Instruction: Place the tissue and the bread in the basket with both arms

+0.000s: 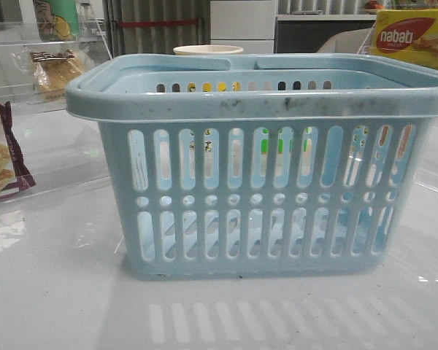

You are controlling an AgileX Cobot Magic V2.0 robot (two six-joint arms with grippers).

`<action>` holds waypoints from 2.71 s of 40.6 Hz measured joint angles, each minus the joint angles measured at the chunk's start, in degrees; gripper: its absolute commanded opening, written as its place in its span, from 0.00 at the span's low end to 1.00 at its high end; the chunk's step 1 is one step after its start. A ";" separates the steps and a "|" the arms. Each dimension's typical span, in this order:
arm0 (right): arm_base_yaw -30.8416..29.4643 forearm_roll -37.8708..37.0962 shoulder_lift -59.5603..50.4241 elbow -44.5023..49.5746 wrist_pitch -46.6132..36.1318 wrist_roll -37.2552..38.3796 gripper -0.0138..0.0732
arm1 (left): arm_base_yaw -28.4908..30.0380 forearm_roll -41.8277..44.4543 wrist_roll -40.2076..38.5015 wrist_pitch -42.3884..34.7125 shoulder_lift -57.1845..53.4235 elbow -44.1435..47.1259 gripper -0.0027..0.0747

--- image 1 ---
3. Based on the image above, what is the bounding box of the bread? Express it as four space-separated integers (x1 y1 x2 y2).
12 50 85 102

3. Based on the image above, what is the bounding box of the light blue plastic basket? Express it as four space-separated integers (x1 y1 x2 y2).
66 54 438 279

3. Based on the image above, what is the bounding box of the green packet behind basket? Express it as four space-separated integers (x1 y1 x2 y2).
258 127 312 155

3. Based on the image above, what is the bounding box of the beige paper cup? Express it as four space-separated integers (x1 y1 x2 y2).
173 44 244 55

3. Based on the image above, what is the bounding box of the white cabinet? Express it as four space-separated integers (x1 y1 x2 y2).
210 1 277 53

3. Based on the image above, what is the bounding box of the brown waffle snack packet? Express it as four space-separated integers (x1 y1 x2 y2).
0 102 36 198

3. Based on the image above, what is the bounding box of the clear acrylic display shelf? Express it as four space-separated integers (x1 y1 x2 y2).
0 19 110 115

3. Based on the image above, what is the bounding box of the green yellow cartoon package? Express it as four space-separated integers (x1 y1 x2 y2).
33 0 80 41

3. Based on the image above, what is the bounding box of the yellow nabati wafer box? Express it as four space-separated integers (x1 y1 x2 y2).
369 9 438 70

